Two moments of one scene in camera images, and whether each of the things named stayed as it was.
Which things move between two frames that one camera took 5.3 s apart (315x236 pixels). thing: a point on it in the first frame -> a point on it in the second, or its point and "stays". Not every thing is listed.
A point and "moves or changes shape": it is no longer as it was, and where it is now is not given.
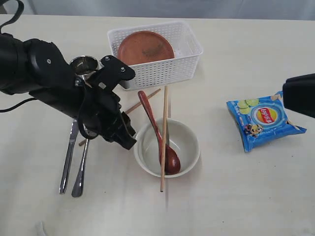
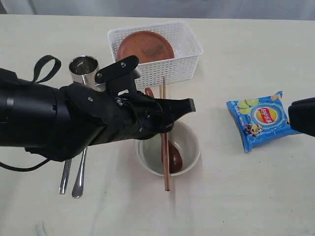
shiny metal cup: x=84 y=65 stays
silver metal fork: x=77 y=190 stays
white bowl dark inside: x=183 y=139 stays
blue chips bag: x=262 y=120 stays
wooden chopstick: x=165 y=98 -> x=167 y=183
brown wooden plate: x=143 y=46 stays
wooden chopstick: x=130 y=109 moves or changes shape
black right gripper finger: x=299 y=95 -> x=301 y=115
